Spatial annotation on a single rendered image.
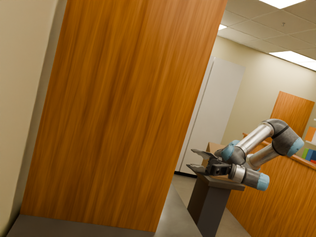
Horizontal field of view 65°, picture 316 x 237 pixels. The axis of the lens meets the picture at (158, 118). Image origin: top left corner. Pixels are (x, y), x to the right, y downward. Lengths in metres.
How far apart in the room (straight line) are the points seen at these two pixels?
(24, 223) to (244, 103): 4.73
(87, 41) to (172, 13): 0.29
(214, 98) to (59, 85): 3.78
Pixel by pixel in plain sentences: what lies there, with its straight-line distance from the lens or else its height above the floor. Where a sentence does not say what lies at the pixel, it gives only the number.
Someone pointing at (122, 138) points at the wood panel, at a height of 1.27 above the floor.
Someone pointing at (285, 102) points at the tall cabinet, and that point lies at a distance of 5.75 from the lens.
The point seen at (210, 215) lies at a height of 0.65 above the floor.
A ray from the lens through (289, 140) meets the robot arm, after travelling 1.54.
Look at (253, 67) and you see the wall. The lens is 5.29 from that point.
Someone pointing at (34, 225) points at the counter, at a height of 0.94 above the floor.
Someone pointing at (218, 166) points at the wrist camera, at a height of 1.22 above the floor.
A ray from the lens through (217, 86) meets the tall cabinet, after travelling 4.45.
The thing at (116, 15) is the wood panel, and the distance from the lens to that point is 0.85.
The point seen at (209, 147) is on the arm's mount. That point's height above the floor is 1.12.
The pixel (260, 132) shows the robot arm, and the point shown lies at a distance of 1.44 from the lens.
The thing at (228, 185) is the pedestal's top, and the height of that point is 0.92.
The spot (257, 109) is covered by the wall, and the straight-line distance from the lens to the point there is 5.45.
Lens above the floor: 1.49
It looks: 8 degrees down
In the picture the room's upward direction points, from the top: 16 degrees clockwise
